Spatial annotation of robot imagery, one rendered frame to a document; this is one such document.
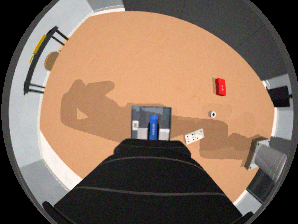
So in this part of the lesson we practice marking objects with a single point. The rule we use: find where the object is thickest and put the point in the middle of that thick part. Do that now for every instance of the small red block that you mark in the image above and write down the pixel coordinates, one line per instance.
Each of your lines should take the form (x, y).
(220, 87)

